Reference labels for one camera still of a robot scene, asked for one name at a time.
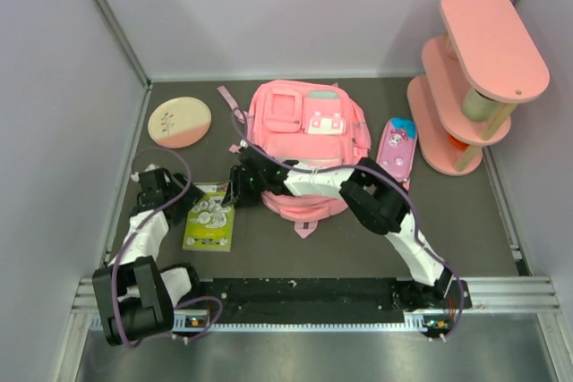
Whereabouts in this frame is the pink three-tier wooden shelf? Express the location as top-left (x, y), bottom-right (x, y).
top-left (406, 0), bottom-right (550, 176)

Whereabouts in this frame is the cream and pink plate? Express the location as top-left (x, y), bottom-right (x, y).
top-left (148, 97), bottom-right (211, 149)

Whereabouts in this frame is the green thin booklet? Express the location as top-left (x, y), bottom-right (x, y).
top-left (182, 183), bottom-right (235, 252)

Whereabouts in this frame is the pale green cup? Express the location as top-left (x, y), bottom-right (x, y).
top-left (462, 89), bottom-right (498, 123)

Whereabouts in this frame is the orange bowl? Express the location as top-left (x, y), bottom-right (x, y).
top-left (448, 134), bottom-right (469, 151)

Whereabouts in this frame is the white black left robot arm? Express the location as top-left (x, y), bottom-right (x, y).
top-left (92, 165), bottom-right (205, 346)

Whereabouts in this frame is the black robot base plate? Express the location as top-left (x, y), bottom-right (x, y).
top-left (191, 277), bottom-right (472, 324)

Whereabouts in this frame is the pink cartoon pencil case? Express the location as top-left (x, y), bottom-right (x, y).
top-left (376, 117), bottom-right (418, 191)

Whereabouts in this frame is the pink student backpack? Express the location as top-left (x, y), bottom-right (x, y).
top-left (218, 80), bottom-right (371, 238)

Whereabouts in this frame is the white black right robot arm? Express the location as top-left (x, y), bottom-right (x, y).
top-left (223, 147), bottom-right (464, 310)

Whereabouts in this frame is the grey slotted cable duct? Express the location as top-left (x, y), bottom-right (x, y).
top-left (89, 312), bottom-right (449, 334)

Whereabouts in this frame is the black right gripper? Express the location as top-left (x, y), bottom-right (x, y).
top-left (223, 166), bottom-right (268, 208)

